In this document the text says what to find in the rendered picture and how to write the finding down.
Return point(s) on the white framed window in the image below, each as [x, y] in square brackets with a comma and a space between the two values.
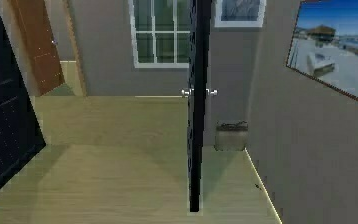
[160, 33]

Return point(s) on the white framed picture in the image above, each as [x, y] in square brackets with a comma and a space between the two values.
[240, 11]

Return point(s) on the brown room door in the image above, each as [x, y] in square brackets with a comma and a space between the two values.
[37, 46]

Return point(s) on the grey waste bin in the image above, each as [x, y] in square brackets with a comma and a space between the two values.
[231, 138]

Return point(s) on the brown framed seaside picture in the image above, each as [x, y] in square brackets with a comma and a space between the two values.
[337, 50]

